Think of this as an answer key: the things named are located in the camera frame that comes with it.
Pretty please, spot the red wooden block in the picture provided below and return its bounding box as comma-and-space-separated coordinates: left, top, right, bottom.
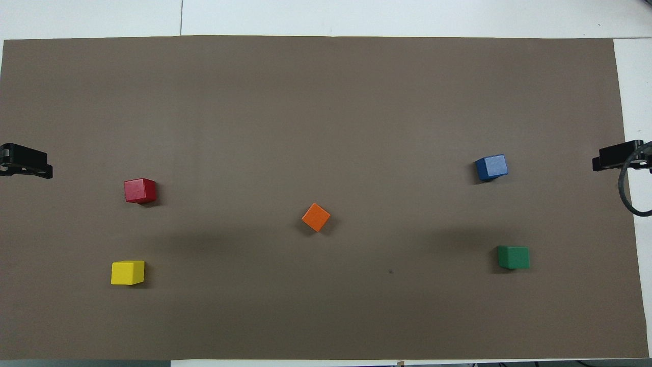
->
124, 178, 157, 204

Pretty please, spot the blue wooden block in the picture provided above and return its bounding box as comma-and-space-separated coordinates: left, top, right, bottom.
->
475, 154, 508, 181

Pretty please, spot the green wooden block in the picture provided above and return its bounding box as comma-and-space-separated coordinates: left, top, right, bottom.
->
497, 246, 530, 269

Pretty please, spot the yellow wooden block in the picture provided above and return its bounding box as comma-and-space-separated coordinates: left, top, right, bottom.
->
111, 260, 145, 285

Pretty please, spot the orange wooden block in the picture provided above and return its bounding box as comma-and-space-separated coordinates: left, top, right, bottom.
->
302, 203, 331, 232

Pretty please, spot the brown paper table mat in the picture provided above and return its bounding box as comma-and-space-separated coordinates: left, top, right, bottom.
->
0, 36, 650, 361

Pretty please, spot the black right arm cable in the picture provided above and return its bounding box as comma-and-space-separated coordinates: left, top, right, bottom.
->
617, 144, 652, 217

